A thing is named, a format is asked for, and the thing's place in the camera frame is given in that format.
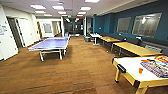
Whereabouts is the grey ottoman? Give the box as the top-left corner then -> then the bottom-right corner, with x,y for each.
83,35 -> 92,43

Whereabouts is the small white table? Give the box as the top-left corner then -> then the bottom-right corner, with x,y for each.
89,33 -> 102,46

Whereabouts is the long wooden table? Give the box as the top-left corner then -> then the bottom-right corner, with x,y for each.
98,35 -> 122,46
121,41 -> 163,58

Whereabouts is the blue ping pong table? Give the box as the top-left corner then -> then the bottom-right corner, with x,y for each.
27,35 -> 72,62

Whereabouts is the rectangular ceiling light panel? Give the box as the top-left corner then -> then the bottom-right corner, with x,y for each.
30,4 -> 47,10
79,6 -> 92,12
51,4 -> 65,10

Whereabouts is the interior glass window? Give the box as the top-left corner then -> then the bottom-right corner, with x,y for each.
132,12 -> 163,38
116,16 -> 132,34

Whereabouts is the yellow air hockey table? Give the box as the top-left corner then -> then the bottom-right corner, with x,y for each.
112,54 -> 168,94

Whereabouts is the small orange cup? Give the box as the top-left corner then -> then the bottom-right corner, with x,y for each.
138,67 -> 144,74

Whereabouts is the grey double door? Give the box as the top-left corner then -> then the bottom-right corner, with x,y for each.
6,16 -> 25,48

